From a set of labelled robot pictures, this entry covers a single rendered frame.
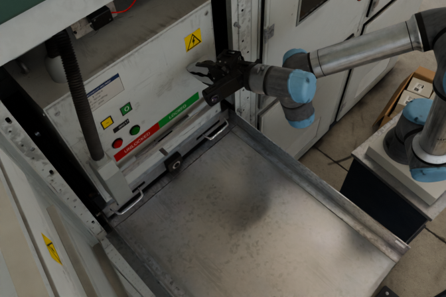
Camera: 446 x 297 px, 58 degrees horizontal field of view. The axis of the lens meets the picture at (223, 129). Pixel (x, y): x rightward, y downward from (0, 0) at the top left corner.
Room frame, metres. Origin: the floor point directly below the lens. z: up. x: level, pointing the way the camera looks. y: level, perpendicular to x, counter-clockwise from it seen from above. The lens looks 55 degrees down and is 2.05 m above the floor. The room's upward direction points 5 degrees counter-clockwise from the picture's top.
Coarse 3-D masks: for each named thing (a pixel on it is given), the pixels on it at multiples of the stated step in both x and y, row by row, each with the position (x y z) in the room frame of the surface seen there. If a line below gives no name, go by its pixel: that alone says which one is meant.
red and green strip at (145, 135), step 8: (192, 96) 0.79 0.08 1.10; (184, 104) 0.77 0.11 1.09; (176, 112) 0.75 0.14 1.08; (160, 120) 0.71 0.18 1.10; (168, 120) 0.73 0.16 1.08; (152, 128) 0.69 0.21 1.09; (160, 128) 0.70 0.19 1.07; (144, 136) 0.67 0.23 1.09; (136, 144) 0.65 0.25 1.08; (120, 152) 0.61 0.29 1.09; (128, 152) 0.63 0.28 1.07
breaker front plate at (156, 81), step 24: (192, 24) 0.82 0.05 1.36; (144, 48) 0.72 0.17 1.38; (168, 48) 0.76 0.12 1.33; (192, 48) 0.81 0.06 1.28; (120, 72) 0.67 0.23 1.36; (144, 72) 0.71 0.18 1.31; (168, 72) 0.75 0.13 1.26; (120, 96) 0.66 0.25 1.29; (144, 96) 0.69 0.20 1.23; (168, 96) 0.74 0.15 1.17; (72, 120) 0.57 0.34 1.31; (96, 120) 0.60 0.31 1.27; (120, 120) 0.64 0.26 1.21; (144, 120) 0.68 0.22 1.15; (72, 144) 0.55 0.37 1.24; (144, 144) 0.66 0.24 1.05; (168, 144) 0.71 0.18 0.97; (120, 168) 0.60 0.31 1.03; (144, 168) 0.64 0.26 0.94
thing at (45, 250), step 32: (0, 128) 0.46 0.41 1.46; (0, 160) 0.33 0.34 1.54; (0, 192) 0.25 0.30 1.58; (32, 192) 0.33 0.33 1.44; (0, 224) 0.21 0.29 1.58; (32, 224) 0.23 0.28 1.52; (64, 224) 0.36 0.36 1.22; (32, 256) 0.17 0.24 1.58; (64, 256) 0.27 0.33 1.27; (96, 256) 0.41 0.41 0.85; (32, 288) 0.13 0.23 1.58; (64, 288) 0.15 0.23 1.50; (96, 288) 0.22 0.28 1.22
